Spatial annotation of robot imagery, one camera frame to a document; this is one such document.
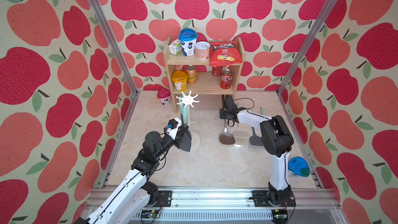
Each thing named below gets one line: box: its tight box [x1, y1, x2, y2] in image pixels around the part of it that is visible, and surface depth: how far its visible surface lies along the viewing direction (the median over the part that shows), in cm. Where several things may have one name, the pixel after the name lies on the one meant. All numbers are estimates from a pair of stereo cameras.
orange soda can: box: [185, 64, 197, 85], surface depth 91 cm
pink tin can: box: [194, 40, 211, 61], surface depth 76 cm
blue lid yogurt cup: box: [178, 28, 198, 56], surface depth 75 cm
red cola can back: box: [211, 65, 223, 77], surface depth 98 cm
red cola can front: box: [220, 68, 233, 90], surface depth 88 cm
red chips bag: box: [209, 41, 244, 67], surface depth 76 cm
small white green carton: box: [168, 38, 183, 55], surface depth 80 cm
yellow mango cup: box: [172, 70, 189, 93], surface depth 88 cm
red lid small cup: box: [156, 87, 172, 106], surface depth 110 cm
